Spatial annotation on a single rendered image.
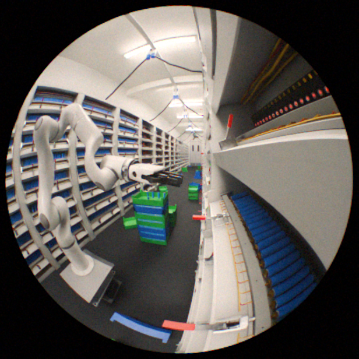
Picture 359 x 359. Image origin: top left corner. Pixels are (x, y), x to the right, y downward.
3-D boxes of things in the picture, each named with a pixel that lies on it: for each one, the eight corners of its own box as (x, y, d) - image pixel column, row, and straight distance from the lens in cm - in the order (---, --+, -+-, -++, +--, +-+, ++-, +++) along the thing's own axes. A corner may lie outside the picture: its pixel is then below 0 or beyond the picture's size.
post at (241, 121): (194, 279, 99) (198, 38, 96) (196, 270, 104) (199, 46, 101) (219, 279, 102) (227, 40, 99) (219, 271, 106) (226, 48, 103)
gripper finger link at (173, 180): (157, 174, 31) (180, 179, 30) (161, 172, 34) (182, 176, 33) (155, 185, 32) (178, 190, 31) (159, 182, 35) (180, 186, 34)
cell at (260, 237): (280, 233, 26) (254, 246, 24) (276, 229, 27) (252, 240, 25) (281, 227, 25) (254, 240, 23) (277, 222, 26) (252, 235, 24)
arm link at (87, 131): (60, 130, 46) (109, 191, 37) (91, 112, 53) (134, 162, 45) (60, 144, 53) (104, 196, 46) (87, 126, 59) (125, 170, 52)
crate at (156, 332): (127, 316, 96) (123, 322, 97) (115, 312, 77) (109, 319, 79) (172, 330, 91) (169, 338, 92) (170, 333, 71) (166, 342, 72)
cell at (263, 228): (276, 228, 27) (251, 240, 25) (273, 224, 28) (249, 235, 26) (277, 222, 26) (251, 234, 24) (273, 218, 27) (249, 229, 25)
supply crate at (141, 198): (132, 203, 105) (131, 195, 102) (141, 196, 121) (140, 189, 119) (163, 206, 94) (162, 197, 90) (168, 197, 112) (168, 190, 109)
